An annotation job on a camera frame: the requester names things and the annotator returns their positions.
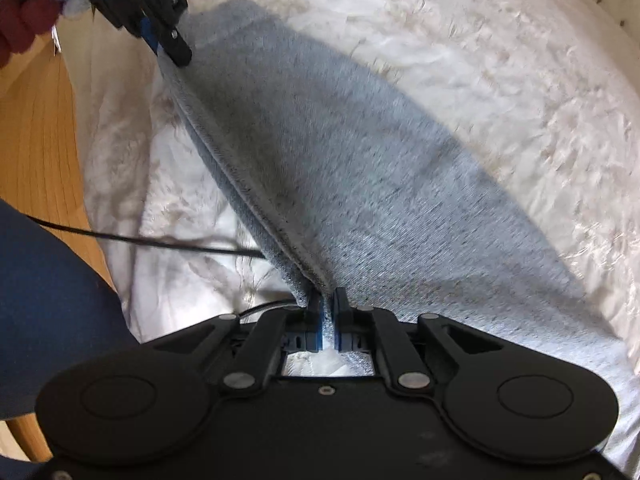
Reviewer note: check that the person's leg in navy clothing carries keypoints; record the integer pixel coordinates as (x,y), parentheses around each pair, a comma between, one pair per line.
(50,310)

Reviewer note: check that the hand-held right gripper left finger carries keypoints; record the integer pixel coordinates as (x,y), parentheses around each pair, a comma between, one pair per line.
(314,327)

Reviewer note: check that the white bedspread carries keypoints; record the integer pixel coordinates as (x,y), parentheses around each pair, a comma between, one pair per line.
(450,35)

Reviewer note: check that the grey pants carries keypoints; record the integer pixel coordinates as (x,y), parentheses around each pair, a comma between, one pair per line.
(325,160)

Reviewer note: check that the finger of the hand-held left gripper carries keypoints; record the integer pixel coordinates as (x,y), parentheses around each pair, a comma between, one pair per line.
(176,45)
(149,35)

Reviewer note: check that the person's left hand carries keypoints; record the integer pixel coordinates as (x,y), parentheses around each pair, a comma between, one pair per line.
(25,20)

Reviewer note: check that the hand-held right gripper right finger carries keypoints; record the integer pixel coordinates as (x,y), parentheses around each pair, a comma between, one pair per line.
(341,327)

